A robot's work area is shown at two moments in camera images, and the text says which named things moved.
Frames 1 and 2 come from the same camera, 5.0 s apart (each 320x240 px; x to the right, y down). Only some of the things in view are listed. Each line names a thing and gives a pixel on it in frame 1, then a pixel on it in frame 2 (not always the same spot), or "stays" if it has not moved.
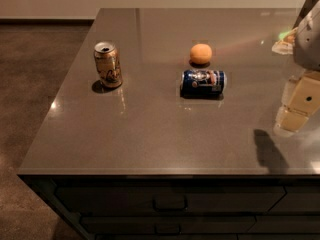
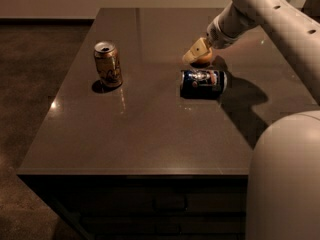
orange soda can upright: x=108 y=64 stays
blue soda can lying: x=203 y=83 stays
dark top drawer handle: x=169 y=203 stays
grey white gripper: x=308 y=42 -> x=217 y=37
